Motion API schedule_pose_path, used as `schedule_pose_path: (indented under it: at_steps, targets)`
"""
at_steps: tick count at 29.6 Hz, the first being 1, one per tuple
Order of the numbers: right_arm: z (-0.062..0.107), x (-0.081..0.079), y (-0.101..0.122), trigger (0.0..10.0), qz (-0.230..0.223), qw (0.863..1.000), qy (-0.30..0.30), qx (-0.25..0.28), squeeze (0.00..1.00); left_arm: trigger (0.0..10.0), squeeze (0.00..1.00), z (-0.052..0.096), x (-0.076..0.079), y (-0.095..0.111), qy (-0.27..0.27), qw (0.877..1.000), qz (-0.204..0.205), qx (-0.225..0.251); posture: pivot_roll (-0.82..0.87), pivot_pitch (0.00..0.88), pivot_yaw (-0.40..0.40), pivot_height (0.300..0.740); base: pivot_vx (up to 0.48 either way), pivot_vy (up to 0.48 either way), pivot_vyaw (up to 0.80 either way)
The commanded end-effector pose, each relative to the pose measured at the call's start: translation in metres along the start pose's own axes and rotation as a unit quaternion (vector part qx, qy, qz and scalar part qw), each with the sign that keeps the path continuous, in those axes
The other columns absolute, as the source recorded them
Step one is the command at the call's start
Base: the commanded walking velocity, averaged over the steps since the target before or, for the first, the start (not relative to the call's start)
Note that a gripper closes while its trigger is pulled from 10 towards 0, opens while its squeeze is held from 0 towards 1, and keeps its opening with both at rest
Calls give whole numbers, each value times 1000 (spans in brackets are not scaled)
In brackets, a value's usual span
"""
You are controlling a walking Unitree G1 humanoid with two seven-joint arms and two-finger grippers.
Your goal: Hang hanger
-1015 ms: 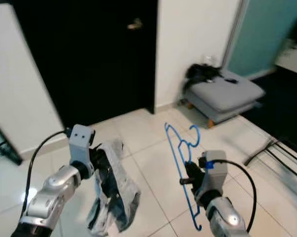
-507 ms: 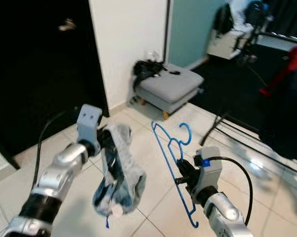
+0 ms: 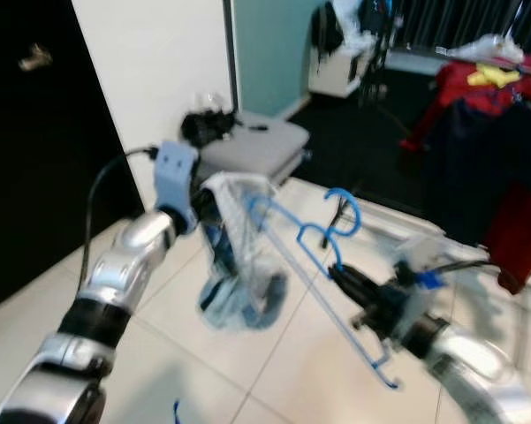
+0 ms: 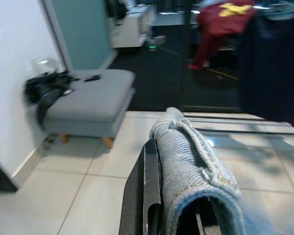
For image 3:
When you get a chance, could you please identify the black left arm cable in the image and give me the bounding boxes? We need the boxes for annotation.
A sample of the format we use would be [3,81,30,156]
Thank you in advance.
[81,146,160,261]

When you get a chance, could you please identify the grey padded bench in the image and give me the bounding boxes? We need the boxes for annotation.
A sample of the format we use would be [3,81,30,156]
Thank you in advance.
[199,113,310,186]

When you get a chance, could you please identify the light grey left wrist camera mount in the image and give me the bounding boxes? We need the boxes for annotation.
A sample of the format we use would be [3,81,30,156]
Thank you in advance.
[155,140,201,235]

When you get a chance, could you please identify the black device with cables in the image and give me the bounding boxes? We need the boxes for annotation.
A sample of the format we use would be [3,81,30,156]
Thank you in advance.
[181,108,235,147]

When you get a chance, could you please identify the white cabinet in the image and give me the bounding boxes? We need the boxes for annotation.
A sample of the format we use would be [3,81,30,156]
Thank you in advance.
[307,40,385,98]

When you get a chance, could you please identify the red shirt with yellow emblem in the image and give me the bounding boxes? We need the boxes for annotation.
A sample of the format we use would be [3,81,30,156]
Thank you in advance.
[400,55,531,155]

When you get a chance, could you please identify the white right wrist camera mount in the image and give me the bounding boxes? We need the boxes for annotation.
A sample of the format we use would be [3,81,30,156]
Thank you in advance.
[393,237,447,301]

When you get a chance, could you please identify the blue plastic hanger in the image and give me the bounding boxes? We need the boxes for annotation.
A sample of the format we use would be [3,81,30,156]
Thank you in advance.
[243,187,403,390]

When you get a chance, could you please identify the white plastic bag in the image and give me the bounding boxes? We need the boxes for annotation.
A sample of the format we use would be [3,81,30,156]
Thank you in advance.
[446,34,527,64]

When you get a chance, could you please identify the brass door handle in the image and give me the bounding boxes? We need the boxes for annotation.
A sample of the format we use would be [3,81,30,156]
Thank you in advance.
[18,42,54,72]

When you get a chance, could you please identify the black bag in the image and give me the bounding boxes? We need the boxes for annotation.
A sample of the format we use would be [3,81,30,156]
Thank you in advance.
[312,3,344,54]

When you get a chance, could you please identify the plain red T-shirt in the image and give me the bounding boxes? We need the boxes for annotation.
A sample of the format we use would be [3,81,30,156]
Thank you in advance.
[484,181,531,297]

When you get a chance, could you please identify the navy T-shirt with white print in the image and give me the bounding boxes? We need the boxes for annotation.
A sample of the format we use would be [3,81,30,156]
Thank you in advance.
[424,99,500,248]

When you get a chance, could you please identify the blue cable tag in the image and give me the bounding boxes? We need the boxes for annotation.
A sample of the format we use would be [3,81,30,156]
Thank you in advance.
[415,269,447,291]

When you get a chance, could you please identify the white light blue garment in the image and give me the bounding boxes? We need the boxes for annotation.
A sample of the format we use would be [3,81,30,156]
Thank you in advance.
[196,172,288,332]

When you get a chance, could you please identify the black door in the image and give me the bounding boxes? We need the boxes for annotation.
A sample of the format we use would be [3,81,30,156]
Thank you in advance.
[0,0,158,314]

